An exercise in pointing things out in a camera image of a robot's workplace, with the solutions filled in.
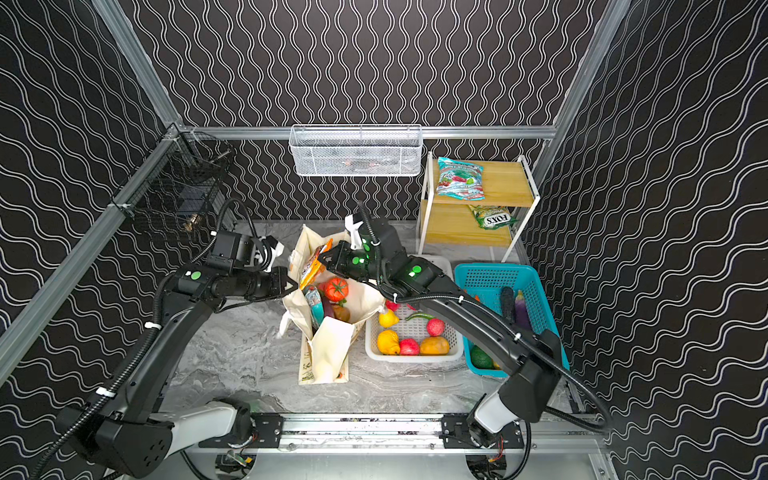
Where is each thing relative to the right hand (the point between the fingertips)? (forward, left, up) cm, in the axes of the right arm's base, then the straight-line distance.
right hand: (314, 259), depth 67 cm
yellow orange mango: (-8, -29, -28) cm, 41 cm away
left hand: (-2, +4, -8) cm, 9 cm away
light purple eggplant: (+1, +1, -24) cm, 24 cm away
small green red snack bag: (0, +4, -19) cm, 20 cm away
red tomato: (+8, 0, -24) cm, 25 cm away
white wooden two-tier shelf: (+23, -49, -1) cm, 54 cm away
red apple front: (-8, -22, -28) cm, 36 cm away
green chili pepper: (+4, -25, -32) cm, 41 cm away
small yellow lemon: (+1, -16, -29) cm, 33 cm away
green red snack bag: (+26, -36, +1) cm, 44 cm away
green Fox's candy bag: (+31, -49, -16) cm, 60 cm away
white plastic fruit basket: (+1, -23, -34) cm, 41 cm away
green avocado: (-11, -40, -29) cm, 51 cm away
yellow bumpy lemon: (-7, -16, -29) cm, 34 cm away
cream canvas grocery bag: (-12, 0, -24) cm, 26 cm away
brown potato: (+1, -2, -26) cm, 26 cm away
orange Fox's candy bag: (-1, 0, -2) cm, 2 cm away
